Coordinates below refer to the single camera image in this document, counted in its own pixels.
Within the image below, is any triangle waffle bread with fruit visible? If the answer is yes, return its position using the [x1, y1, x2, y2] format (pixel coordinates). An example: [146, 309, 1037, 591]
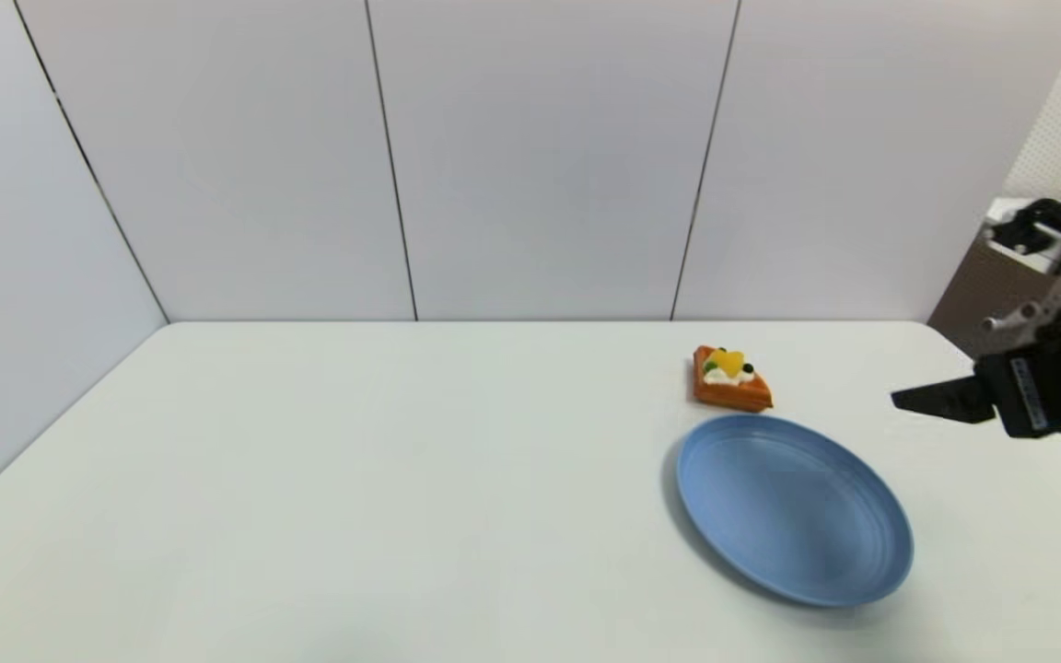
[691, 345, 775, 413]

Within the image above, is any brown partition panel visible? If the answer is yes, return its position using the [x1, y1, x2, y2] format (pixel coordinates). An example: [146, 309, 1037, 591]
[927, 241, 1052, 362]

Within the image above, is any blue round plate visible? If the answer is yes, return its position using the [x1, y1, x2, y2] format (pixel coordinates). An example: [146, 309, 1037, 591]
[675, 413, 915, 610]

